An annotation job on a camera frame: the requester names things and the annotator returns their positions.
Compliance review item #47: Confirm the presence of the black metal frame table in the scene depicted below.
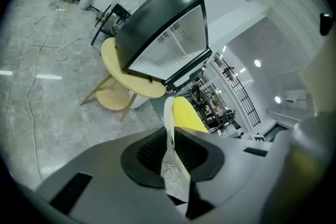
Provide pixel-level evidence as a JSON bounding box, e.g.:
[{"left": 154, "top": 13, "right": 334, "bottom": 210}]
[{"left": 90, "top": 0, "right": 132, "bottom": 46}]

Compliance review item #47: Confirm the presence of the black equipment rack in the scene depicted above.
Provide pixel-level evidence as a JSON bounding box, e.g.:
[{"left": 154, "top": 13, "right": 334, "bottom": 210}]
[{"left": 183, "top": 70, "right": 243, "bottom": 137}]

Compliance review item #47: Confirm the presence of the white cylindrical bin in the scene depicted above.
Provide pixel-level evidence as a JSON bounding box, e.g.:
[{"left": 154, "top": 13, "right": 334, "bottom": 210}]
[{"left": 78, "top": 0, "right": 96, "bottom": 10}]

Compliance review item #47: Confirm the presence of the white floor cable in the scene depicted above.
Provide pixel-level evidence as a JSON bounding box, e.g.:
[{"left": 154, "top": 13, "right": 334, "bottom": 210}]
[{"left": 25, "top": 9, "right": 93, "bottom": 183}]

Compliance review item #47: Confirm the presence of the white air conditioner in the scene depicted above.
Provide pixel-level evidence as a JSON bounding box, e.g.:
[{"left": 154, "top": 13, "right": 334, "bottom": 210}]
[{"left": 284, "top": 89, "right": 308, "bottom": 110}]

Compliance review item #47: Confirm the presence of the round wooden side table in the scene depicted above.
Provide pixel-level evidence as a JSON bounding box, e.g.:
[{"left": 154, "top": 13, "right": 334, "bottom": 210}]
[{"left": 79, "top": 37, "right": 167, "bottom": 122}]

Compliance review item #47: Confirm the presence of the black metal railing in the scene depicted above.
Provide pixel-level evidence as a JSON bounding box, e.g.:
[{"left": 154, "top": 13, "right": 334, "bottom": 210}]
[{"left": 211, "top": 52, "right": 261, "bottom": 129}]

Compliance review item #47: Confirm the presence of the black fridge with glass door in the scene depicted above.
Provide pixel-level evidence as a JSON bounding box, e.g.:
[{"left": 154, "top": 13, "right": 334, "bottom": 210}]
[{"left": 114, "top": 0, "right": 213, "bottom": 89}]

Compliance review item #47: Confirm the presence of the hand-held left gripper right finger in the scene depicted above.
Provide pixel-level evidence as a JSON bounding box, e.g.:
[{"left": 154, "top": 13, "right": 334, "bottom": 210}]
[{"left": 174, "top": 126, "right": 272, "bottom": 224}]

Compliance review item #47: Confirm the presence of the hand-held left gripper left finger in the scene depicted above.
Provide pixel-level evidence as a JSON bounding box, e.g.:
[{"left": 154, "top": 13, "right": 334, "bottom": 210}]
[{"left": 36, "top": 127, "right": 190, "bottom": 224}]

